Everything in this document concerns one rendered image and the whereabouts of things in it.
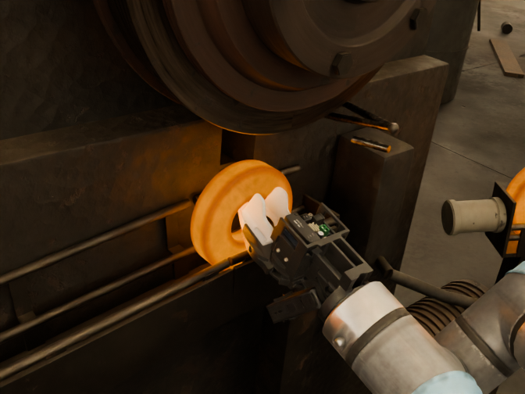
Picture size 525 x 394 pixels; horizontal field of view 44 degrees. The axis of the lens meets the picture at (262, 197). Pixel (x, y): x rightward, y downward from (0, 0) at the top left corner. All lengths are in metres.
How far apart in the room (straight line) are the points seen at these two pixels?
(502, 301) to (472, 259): 1.52
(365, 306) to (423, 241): 1.64
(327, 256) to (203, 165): 0.22
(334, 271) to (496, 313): 0.20
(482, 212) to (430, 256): 1.17
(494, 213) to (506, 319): 0.36
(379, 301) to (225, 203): 0.23
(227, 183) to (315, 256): 0.15
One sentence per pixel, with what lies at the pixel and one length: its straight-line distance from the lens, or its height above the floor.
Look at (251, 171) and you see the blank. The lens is 0.82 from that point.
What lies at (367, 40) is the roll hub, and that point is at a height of 1.01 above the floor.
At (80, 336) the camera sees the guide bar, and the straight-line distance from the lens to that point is 0.75.
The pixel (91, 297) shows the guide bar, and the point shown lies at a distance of 0.82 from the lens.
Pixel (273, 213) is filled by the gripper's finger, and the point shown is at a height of 0.77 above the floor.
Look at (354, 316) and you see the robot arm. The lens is 0.71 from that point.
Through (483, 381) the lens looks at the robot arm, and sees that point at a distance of 0.82.
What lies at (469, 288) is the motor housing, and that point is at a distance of 1.20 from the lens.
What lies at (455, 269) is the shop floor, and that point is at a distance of 2.25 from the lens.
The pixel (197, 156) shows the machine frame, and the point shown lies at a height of 0.82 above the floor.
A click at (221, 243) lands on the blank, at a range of 0.84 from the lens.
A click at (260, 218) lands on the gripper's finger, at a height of 0.78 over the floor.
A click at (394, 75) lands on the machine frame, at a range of 1.09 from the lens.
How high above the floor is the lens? 1.19
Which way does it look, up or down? 29 degrees down
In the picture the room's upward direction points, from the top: 6 degrees clockwise
